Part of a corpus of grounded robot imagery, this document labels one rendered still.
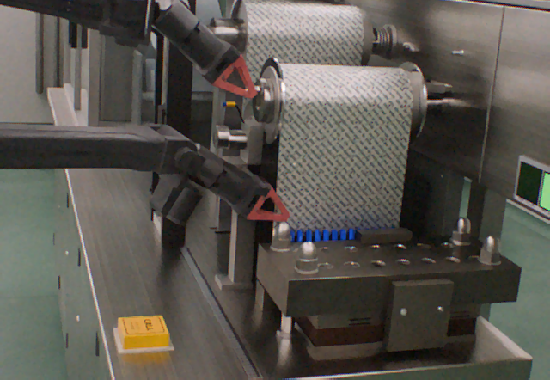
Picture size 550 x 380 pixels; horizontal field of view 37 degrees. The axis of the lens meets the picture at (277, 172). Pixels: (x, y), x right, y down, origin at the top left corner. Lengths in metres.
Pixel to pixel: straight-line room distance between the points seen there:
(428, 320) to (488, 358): 0.12
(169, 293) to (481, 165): 0.58
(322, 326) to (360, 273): 0.10
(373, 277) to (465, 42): 0.46
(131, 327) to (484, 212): 0.79
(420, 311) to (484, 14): 0.50
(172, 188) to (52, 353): 2.00
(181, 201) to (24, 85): 5.64
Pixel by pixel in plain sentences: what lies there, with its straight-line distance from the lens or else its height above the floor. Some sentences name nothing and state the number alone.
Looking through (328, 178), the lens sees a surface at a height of 1.13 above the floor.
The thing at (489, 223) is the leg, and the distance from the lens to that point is 1.74.
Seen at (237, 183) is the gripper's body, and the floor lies 1.13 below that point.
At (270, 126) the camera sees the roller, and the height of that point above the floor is 1.21.
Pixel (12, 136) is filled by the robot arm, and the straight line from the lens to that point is 1.12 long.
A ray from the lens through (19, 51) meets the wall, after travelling 6.87.
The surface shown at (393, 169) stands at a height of 1.14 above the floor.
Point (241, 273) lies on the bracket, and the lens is 1.49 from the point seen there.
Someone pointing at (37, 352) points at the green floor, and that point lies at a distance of 3.25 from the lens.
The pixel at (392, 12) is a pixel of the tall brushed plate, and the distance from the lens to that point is 1.74.
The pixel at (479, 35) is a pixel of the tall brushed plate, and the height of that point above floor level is 1.38.
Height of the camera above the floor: 1.48
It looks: 15 degrees down
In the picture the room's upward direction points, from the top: 4 degrees clockwise
